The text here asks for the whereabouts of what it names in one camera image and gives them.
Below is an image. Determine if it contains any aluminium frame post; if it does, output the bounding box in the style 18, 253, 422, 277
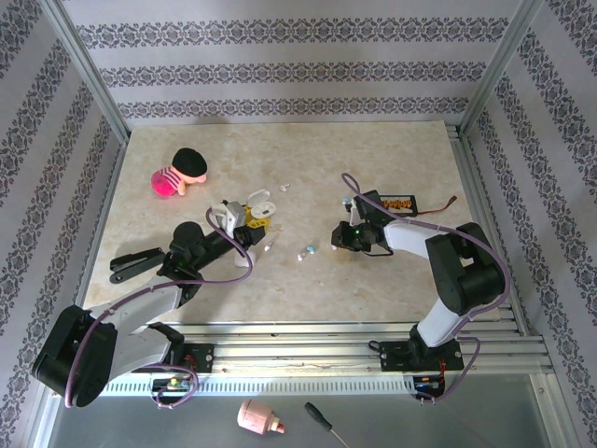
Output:
458, 0, 550, 139
39, 0, 132, 144

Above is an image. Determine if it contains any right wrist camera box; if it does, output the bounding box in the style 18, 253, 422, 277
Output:
350, 189, 382, 224

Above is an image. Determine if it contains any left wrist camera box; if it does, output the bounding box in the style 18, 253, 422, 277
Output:
209, 200, 246, 234

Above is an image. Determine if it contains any pink plastic bottle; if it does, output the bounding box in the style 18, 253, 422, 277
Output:
237, 399, 286, 437

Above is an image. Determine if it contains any black handled screwdriver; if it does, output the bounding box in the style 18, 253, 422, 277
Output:
304, 401, 349, 447

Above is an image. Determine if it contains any white oval charging case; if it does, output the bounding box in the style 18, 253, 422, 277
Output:
245, 188, 277, 219

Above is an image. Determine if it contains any black stapler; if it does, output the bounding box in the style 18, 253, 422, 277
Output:
109, 248, 165, 285

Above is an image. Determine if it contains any pink plush doll black hat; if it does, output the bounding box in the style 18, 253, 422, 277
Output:
150, 147, 210, 199

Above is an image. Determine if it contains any white slotted cable duct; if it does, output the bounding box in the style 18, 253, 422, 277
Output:
100, 376, 416, 398

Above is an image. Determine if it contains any grey metal shelf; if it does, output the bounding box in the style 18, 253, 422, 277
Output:
35, 375, 561, 448

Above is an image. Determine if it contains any aluminium side rail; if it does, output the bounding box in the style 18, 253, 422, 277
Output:
64, 134, 130, 340
445, 121, 533, 337

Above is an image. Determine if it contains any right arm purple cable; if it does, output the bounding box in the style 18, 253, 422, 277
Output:
340, 172, 509, 407

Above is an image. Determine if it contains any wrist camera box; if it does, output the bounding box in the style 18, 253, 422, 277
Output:
209, 200, 246, 234
350, 189, 382, 224

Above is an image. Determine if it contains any black battery pack red wire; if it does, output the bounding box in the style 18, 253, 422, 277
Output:
375, 193, 459, 218

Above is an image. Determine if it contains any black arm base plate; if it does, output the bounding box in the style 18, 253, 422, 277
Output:
380, 340, 465, 373
132, 343, 215, 374

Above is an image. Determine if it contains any aluminium mounting rail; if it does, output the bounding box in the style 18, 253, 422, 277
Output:
44, 321, 556, 377

